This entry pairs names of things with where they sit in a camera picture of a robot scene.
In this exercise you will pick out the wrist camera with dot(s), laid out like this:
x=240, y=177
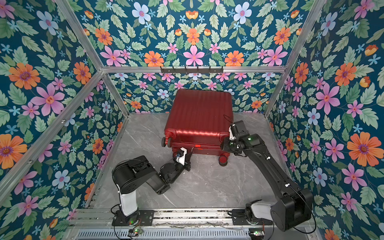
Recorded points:
x=232, y=131
x=181, y=156

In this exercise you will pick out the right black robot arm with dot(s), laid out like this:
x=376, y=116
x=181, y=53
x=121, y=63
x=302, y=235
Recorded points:
x=293, y=205

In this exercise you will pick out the aluminium cage frame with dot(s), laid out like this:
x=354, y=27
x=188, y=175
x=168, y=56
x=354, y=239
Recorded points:
x=12, y=178

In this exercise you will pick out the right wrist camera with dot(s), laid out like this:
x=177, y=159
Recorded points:
x=232, y=131

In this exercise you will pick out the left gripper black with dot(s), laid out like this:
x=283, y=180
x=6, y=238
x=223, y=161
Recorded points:
x=187, y=162

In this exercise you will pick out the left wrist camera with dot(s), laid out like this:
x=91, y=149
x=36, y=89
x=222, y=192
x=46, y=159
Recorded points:
x=181, y=156

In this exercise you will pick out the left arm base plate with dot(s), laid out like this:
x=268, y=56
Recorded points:
x=133, y=217

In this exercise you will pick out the red hard-shell suitcase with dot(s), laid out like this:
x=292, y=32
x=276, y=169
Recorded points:
x=199, y=121

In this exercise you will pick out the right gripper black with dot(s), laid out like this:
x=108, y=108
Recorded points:
x=224, y=146

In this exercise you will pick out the metal hook rail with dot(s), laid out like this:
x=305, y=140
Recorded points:
x=188, y=70

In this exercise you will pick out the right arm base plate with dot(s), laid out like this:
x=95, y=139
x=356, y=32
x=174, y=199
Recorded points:
x=246, y=217

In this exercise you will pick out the white slotted cable duct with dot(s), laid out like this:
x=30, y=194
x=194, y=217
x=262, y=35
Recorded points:
x=165, y=234

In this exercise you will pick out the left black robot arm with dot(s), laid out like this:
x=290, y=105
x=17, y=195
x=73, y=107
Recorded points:
x=129, y=175

